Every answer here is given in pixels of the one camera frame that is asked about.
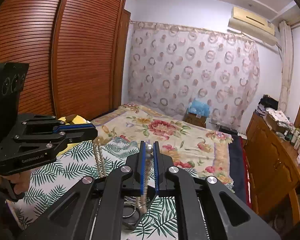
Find pearl necklace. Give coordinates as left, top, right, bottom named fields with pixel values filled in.
left=91, top=135, right=154, bottom=214

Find brown cardboard box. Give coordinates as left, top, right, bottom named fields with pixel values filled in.
left=185, top=113, right=206, bottom=128

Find pile of folded clothes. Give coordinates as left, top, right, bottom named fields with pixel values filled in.
left=255, top=94, right=279, bottom=117

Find floral bed blanket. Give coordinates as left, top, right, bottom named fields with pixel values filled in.
left=92, top=103, right=234, bottom=187

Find wooden sideboard cabinet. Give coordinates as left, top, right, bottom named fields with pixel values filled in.
left=244, top=114, right=300, bottom=224

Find wooden louvered wardrobe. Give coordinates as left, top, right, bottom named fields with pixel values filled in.
left=0, top=0, right=126, bottom=120

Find yellow Pikachu plush toy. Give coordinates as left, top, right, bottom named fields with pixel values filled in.
left=58, top=114, right=90, bottom=125

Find bottles on cabinet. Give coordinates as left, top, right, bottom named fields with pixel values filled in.
left=284, top=126, right=300, bottom=147

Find dark blue bedsheet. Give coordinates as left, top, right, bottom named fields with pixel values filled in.
left=229, top=134, right=249, bottom=205

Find black jewelry box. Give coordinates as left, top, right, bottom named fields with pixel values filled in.
left=122, top=196, right=149, bottom=231

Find circle pattern sheer curtain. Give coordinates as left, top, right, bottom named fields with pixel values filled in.
left=128, top=22, right=260, bottom=129

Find wall air conditioner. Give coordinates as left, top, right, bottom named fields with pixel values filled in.
left=228, top=7, right=279, bottom=46

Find beige side curtain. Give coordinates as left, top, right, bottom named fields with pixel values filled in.
left=278, top=21, right=294, bottom=113

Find person's left hand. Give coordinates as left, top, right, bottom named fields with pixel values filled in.
left=0, top=170, right=31, bottom=194

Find black camera module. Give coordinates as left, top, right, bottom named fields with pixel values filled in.
left=0, top=62, right=29, bottom=142

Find blue bag on box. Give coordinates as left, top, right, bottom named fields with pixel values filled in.
left=187, top=99, right=210, bottom=118

